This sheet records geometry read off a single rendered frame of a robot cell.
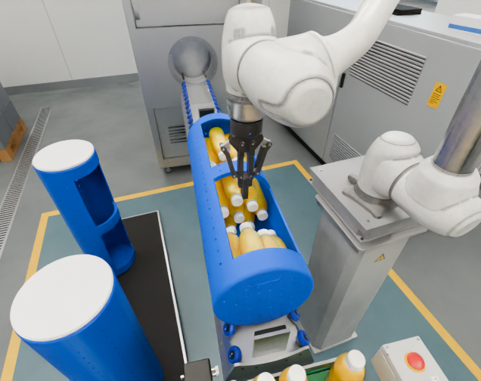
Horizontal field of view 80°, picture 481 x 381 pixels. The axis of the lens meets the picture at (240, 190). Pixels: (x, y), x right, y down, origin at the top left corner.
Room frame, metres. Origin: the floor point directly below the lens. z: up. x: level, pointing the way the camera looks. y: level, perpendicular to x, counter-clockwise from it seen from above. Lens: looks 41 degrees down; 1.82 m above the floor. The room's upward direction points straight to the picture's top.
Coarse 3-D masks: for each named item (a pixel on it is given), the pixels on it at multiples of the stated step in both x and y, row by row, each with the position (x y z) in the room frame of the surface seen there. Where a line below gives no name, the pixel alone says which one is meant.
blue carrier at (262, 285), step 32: (192, 128) 1.20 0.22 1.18; (224, 128) 1.25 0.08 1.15; (192, 160) 0.99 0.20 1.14; (224, 224) 0.57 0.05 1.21; (256, 224) 0.78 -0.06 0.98; (224, 256) 0.46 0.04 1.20; (256, 256) 0.44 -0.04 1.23; (288, 256) 0.45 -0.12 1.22; (224, 288) 0.38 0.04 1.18; (256, 288) 0.39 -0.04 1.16; (288, 288) 0.41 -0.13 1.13; (224, 320) 0.37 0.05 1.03; (256, 320) 0.39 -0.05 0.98
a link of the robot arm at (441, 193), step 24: (480, 72) 0.64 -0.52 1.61; (480, 96) 0.62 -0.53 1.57; (456, 120) 0.65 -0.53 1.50; (480, 120) 0.60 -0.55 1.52; (456, 144) 0.62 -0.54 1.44; (480, 144) 0.60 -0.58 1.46; (408, 168) 0.73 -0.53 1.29; (432, 168) 0.64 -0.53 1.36; (456, 168) 0.60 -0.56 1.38; (408, 192) 0.65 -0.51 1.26; (432, 192) 0.60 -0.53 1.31; (456, 192) 0.57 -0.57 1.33; (432, 216) 0.57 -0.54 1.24; (456, 216) 0.54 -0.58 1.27; (480, 216) 0.54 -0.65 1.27
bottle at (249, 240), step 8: (240, 232) 0.58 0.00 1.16; (248, 232) 0.56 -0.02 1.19; (256, 232) 0.56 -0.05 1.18; (240, 240) 0.53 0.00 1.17; (248, 240) 0.52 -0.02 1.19; (256, 240) 0.52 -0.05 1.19; (240, 248) 0.51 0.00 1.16; (248, 248) 0.50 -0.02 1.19; (256, 248) 0.50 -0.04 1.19; (264, 248) 0.51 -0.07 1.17
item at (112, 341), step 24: (120, 288) 0.51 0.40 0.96; (120, 312) 0.44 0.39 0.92; (72, 336) 0.33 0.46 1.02; (96, 336) 0.36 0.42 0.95; (120, 336) 0.40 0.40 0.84; (144, 336) 0.51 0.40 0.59; (48, 360) 0.32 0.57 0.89; (72, 360) 0.31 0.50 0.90; (96, 360) 0.33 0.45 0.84; (120, 360) 0.37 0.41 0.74; (144, 360) 0.43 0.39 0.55
